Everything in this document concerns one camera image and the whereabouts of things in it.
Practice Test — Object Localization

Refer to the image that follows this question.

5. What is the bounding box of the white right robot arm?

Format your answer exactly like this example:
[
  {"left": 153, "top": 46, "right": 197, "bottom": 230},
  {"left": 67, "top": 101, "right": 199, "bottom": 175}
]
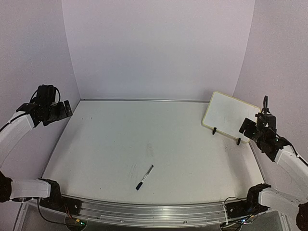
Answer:
[{"left": 239, "top": 117, "right": 308, "bottom": 231}]

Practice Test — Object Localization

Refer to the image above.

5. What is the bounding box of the black right camera cable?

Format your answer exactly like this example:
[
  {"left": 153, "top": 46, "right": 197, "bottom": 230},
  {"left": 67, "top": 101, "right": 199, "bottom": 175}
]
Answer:
[{"left": 262, "top": 95, "right": 270, "bottom": 115}]

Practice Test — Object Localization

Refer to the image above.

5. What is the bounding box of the white marker pen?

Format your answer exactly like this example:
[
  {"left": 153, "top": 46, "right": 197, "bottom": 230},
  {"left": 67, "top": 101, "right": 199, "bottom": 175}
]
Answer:
[{"left": 139, "top": 165, "right": 154, "bottom": 184}]

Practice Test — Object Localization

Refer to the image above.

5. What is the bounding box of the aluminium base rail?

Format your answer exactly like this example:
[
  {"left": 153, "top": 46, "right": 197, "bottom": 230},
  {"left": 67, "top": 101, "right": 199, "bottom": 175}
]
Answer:
[{"left": 21, "top": 192, "right": 289, "bottom": 231}]

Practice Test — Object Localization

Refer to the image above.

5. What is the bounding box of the white whiteboard yellow rim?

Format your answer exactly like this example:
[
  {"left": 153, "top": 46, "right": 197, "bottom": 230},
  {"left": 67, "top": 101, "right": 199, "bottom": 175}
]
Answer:
[{"left": 202, "top": 91, "right": 261, "bottom": 143}]

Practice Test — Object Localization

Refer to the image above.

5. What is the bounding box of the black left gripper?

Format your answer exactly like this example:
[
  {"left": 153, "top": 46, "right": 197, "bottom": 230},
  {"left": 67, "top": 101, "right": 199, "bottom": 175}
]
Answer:
[{"left": 42, "top": 99, "right": 72, "bottom": 126}]

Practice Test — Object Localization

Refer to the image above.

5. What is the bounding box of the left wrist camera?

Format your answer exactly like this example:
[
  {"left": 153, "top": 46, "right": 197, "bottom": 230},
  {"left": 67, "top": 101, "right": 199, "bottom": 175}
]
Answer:
[{"left": 34, "top": 85, "right": 61, "bottom": 105}]

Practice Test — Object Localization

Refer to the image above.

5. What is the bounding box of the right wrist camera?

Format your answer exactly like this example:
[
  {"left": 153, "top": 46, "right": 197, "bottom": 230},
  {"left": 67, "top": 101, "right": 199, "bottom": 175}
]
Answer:
[{"left": 256, "top": 113, "right": 277, "bottom": 132}]

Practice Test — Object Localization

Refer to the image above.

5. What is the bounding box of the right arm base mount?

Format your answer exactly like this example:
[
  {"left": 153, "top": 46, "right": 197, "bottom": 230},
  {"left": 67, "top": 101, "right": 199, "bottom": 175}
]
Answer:
[{"left": 225, "top": 200, "right": 269, "bottom": 219}]

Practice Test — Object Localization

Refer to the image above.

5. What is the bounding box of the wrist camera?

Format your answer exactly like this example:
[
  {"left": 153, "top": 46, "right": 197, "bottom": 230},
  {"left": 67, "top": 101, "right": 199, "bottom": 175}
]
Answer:
[
  {"left": 34, "top": 85, "right": 61, "bottom": 105},
  {"left": 256, "top": 113, "right": 277, "bottom": 132}
]

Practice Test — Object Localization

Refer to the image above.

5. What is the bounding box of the blue marker cap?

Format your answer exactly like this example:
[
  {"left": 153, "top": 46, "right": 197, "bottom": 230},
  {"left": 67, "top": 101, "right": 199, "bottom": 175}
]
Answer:
[{"left": 135, "top": 181, "right": 143, "bottom": 191}]

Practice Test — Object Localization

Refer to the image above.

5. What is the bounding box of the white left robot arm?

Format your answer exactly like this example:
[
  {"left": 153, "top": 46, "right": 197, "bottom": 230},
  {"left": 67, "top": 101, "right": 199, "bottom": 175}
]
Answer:
[{"left": 0, "top": 85, "right": 73, "bottom": 209}]

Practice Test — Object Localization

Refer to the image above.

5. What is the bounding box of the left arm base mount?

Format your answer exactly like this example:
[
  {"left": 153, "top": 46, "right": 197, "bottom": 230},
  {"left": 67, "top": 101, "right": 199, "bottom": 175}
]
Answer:
[{"left": 39, "top": 193, "right": 82, "bottom": 215}]

